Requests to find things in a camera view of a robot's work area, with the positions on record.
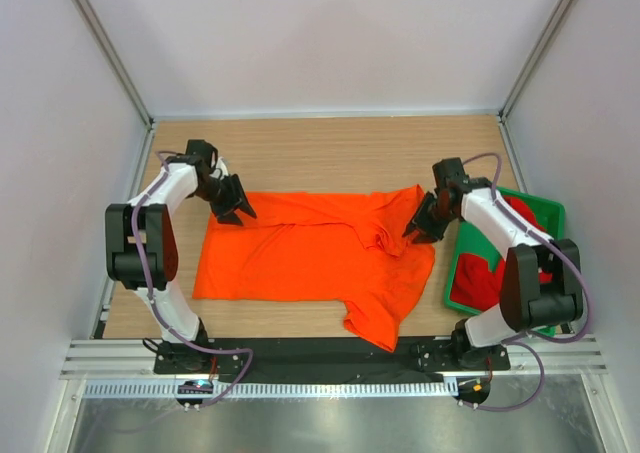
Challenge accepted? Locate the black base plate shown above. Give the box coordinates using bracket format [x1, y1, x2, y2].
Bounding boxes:
[142, 336, 510, 384]

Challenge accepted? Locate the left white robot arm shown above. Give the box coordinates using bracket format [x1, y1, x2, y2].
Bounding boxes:
[105, 139, 257, 373]

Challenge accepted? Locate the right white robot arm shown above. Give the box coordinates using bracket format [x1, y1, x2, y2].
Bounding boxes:
[405, 157, 587, 369]

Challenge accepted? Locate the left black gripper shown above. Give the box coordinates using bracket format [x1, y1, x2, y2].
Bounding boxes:
[192, 174, 256, 226]

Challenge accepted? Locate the left aluminium frame post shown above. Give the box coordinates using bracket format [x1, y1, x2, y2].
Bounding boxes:
[71, 0, 154, 130]

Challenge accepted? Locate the white slotted cable duct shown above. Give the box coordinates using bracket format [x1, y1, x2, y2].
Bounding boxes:
[83, 378, 458, 400]

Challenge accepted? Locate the orange t shirt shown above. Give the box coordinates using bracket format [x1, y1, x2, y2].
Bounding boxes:
[192, 185, 436, 352]

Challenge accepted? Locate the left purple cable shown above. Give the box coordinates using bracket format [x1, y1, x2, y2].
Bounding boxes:
[107, 150, 255, 433]

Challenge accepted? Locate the green plastic bin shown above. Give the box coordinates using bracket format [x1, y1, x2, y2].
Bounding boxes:
[443, 186, 567, 337]

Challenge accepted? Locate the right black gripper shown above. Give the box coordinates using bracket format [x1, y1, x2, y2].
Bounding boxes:
[405, 190, 458, 244]

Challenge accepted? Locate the right aluminium frame post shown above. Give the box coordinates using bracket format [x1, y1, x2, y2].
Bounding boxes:
[498, 0, 578, 124]

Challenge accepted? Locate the red t shirt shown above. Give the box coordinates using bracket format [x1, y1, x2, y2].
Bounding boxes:
[449, 197, 554, 309]

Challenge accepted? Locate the aluminium frame post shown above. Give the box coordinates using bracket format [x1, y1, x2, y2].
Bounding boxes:
[71, 0, 154, 130]
[498, 0, 578, 124]

